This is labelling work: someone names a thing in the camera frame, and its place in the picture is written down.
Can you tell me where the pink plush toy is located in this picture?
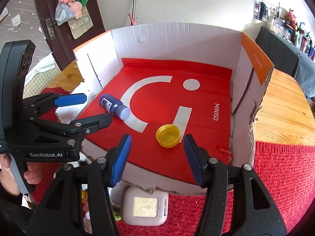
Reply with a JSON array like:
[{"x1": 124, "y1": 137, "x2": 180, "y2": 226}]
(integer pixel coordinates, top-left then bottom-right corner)
[{"x1": 60, "y1": 0, "x2": 83, "y2": 19}]

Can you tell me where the orange white cardboard box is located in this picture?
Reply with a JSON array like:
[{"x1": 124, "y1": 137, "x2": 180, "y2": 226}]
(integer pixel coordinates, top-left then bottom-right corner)
[{"x1": 56, "y1": 23, "x2": 274, "y2": 195}]

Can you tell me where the brass door handle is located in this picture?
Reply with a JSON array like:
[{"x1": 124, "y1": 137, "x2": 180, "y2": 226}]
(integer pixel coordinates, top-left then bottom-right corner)
[{"x1": 45, "y1": 18, "x2": 58, "y2": 41}]

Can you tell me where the grey square compact case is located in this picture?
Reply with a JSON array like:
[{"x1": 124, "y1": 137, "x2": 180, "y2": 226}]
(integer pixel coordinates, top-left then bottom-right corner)
[{"x1": 120, "y1": 187, "x2": 169, "y2": 226}]

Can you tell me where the yellow bottle cap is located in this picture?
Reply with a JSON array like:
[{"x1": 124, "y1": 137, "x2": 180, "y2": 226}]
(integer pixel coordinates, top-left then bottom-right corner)
[{"x1": 155, "y1": 124, "x2": 181, "y2": 148}]

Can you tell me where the purple paint bottle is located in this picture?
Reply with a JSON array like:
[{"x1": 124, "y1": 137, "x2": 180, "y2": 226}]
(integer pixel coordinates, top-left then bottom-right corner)
[{"x1": 99, "y1": 93, "x2": 131, "y2": 121}]

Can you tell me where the clear plastic bag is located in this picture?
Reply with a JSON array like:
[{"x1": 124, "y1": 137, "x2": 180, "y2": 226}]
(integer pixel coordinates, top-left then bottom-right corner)
[{"x1": 55, "y1": 1, "x2": 74, "y2": 26}]

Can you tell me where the dark brown door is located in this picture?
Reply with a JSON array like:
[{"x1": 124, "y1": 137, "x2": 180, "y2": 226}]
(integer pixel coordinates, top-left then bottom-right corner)
[{"x1": 35, "y1": 0, "x2": 105, "y2": 70}]

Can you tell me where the orange tipped broom stick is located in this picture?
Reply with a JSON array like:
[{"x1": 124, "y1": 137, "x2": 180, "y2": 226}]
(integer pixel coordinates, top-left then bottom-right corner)
[{"x1": 128, "y1": 0, "x2": 137, "y2": 26}]

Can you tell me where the red knitted cloth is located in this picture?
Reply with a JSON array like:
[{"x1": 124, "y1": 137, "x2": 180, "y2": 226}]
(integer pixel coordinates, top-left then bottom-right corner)
[{"x1": 30, "y1": 87, "x2": 315, "y2": 236}]

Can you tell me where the person's left hand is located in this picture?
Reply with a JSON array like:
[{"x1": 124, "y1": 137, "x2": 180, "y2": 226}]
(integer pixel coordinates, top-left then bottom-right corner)
[{"x1": 0, "y1": 152, "x2": 44, "y2": 197}]

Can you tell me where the beige hanging pouch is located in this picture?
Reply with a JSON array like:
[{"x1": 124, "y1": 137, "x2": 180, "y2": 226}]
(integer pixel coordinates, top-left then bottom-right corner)
[{"x1": 68, "y1": 7, "x2": 94, "y2": 40}]

